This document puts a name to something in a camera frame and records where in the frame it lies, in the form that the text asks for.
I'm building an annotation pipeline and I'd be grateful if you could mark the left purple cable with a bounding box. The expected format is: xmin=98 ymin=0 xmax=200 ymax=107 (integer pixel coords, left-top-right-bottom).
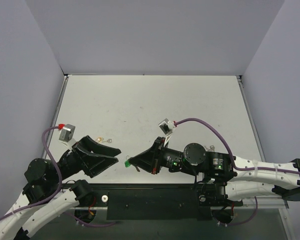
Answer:
xmin=0 ymin=126 xmax=65 ymax=225

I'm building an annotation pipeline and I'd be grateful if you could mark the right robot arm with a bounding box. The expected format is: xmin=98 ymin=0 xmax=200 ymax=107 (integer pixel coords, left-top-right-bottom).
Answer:
xmin=125 ymin=137 xmax=300 ymax=205

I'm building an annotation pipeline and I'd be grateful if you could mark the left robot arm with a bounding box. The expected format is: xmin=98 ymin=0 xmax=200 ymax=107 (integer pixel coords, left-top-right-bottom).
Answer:
xmin=0 ymin=135 xmax=121 ymax=240

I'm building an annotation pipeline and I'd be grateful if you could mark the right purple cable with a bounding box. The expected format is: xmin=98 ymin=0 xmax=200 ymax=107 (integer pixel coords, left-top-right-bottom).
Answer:
xmin=173 ymin=117 xmax=300 ymax=177

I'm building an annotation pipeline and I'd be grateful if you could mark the yellow key tag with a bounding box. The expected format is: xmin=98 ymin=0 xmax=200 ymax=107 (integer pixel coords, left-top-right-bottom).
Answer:
xmin=95 ymin=137 xmax=104 ymax=143

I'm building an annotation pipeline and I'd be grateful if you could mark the silver keys bunch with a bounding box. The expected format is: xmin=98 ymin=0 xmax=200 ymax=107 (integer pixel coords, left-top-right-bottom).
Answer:
xmin=205 ymin=145 xmax=215 ymax=152

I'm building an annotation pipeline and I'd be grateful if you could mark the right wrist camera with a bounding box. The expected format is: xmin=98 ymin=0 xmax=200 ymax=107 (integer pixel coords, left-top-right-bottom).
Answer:
xmin=158 ymin=118 xmax=176 ymax=147

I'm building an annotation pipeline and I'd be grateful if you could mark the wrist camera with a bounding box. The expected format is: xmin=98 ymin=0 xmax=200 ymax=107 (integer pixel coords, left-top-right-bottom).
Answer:
xmin=158 ymin=118 xmax=176 ymax=147
xmin=58 ymin=123 xmax=76 ymax=149

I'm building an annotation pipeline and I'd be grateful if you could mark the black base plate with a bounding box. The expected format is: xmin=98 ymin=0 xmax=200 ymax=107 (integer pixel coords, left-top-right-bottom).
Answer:
xmin=59 ymin=183 xmax=253 ymax=222

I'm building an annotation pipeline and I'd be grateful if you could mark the purple cable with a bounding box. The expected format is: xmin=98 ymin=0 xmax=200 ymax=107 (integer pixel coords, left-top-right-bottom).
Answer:
xmin=173 ymin=117 xmax=300 ymax=177
xmin=0 ymin=126 xmax=65 ymax=225

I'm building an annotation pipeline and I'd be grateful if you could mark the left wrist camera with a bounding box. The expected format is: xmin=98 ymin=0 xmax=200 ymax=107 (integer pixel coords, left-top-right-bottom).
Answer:
xmin=58 ymin=123 xmax=76 ymax=149

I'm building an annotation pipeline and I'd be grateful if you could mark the green key tag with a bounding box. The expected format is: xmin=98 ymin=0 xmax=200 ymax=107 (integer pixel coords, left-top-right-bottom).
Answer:
xmin=125 ymin=161 xmax=131 ymax=168

